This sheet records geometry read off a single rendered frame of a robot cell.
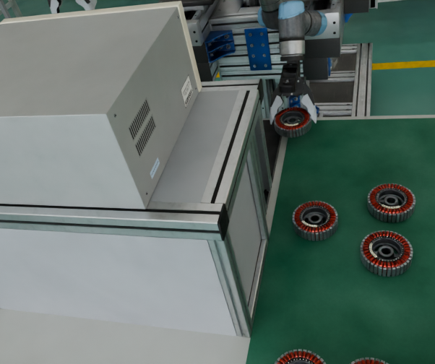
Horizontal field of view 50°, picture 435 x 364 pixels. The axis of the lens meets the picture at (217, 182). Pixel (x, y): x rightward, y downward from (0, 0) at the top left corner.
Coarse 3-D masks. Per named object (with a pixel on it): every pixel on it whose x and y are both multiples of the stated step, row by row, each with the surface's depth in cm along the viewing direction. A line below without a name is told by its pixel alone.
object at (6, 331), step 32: (0, 320) 115; (32, 320) 113; (64, 320) 112; (96, 320) 110; (0, 352) 108; (32, 352) 107; (64, 352) 105; (96, 352) 103; (128, 352) 102; (160, 352) 101; (192, 352) 99; (224, 352) 98
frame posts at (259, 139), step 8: (256, 128) 115; (256, 136) 116; (264, 136) 118; (256, 144) 117; (264, 144) 119; (256, 152) 108; (264, 152) 119; (256, 160) 108; (264, 160) 120; (264, 168) 122; (264, 176) 124; (264, 184) 127; (264, 200) 120; (264, 208) 121
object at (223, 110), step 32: (224, 96) 103; (256, 96) 101; (192, 128) 96; (224, 128) 94; (192, 160) 88; (224, 160) 87; (160, 192) 83; (192, 192) 82; (224, 192) 80; (0, 224) 90; (32, 224) 87; (64, 224) 85; (96, 224) 83; (128, 224) 81; (160, 224) 79; (192, 224) 77; (224, 224) 78
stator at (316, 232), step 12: (312, 204) 119; (324, 204) 118; (300, 216) 117; (312, 216) 117; (324, 216) 118; (336, 216) 115; (300, 228) 114; (312, 228) 113; (324, 228) 113; (336, 228) 115
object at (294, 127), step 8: (280, 112) 143; (288, 112) 142; (296, 112) 142; (304, 112) 140; (280, 120) 140; (288, 120) 141; (296, 120) 140; (304, 120) 138; (280, 128) 138; (288, 128) 137; (296, 128) 136; (304, 128) 137; (288, 136) 138
